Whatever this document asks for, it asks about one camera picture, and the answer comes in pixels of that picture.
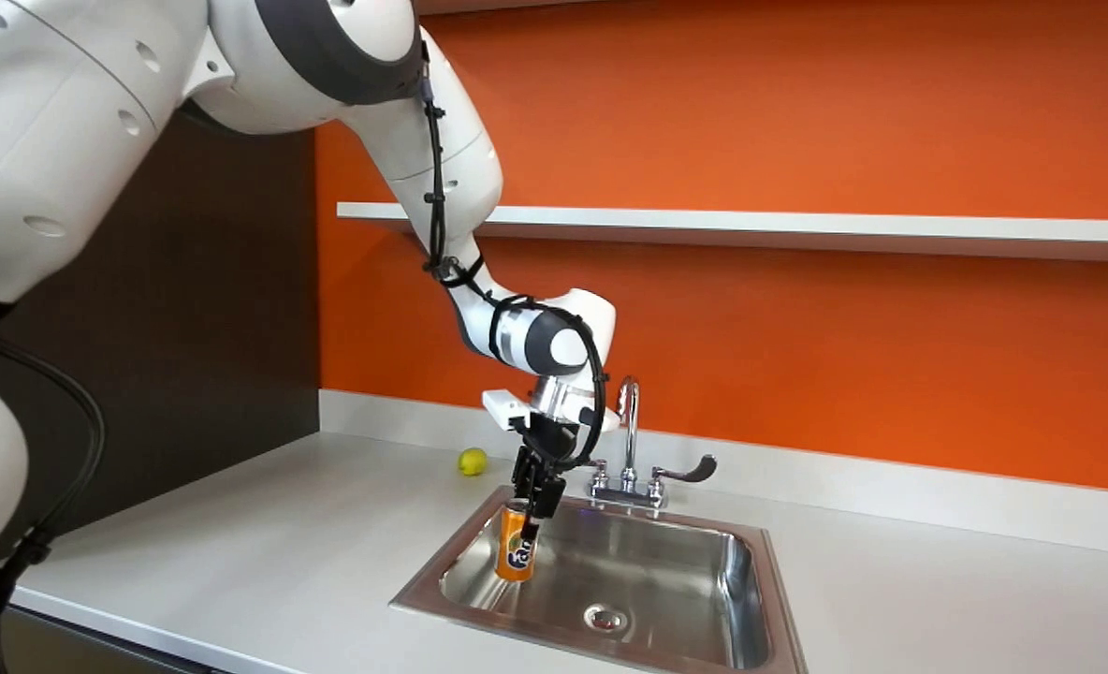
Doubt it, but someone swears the orange soda can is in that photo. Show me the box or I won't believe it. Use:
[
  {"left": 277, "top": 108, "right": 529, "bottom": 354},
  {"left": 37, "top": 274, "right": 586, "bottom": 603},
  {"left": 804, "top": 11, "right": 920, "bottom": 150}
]
[{"left": 492, "top": 497, "right": 542, "bottom": 589}]

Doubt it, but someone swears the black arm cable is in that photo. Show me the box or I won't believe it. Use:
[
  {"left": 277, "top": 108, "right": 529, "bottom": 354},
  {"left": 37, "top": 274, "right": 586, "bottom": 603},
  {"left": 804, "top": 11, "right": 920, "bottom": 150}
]
[{"left": 413, "top": 33, "right": 614, "bottom": 477}]

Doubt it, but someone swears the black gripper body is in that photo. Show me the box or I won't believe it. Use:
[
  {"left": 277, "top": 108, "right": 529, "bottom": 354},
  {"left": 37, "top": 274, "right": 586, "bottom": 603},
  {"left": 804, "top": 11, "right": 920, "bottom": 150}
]
[{"left": 510, "top": 410, "right": 586, "bottom": 500}]

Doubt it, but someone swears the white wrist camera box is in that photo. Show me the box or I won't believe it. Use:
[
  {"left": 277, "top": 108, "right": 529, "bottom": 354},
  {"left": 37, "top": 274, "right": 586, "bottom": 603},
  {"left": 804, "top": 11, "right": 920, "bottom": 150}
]
[{"left": 481, "top": 385, "right": 553, "bottom": 435}]

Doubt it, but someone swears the thin white wall shelf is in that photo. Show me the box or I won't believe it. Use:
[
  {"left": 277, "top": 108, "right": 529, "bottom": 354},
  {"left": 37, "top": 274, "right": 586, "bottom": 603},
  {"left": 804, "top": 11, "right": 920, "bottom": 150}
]
[{"left": 332, "top": 199, "right": 1108, "bottom": 266}]

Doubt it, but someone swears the yellow-green tennis ball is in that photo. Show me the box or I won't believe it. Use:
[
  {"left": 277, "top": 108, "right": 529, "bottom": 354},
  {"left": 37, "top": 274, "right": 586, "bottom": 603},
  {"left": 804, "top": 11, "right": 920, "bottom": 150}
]
[{"left": 455, "top": 445, "right": 495, "bottom": 482}]

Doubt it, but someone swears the dark wood cabinet panel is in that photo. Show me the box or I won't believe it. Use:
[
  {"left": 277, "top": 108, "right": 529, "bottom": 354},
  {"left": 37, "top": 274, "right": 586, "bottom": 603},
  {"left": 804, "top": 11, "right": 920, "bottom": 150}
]
[{"left": 0, "top": 101, "right": 325, "bottom": 544}]

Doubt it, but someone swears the chrome faucet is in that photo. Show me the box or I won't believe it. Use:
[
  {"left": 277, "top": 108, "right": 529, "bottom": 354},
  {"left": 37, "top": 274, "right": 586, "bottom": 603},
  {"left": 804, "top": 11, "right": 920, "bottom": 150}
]
[{"left": 586, "top": 375, "right": 720, "bottom": 520}]

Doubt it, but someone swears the stainless steel sink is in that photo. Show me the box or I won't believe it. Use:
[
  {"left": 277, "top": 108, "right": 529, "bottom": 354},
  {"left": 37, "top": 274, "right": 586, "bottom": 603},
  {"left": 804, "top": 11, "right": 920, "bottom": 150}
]
[{"left": 390, "top": 488, "right": 813, "bottom": 674}]

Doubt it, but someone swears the white backsplash strip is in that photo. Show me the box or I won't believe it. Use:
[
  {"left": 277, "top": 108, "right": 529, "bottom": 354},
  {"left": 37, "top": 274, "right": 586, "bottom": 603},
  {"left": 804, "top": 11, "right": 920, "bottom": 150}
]
[{"left": 316, "top": 385, "right": 1108, "bottom": 563}]

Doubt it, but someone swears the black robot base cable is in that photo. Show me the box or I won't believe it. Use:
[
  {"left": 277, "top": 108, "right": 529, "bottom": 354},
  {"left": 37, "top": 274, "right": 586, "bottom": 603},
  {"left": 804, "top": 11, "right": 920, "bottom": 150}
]
[{"left": 0, "top": 314, "right": 114, "bottom": 665}]

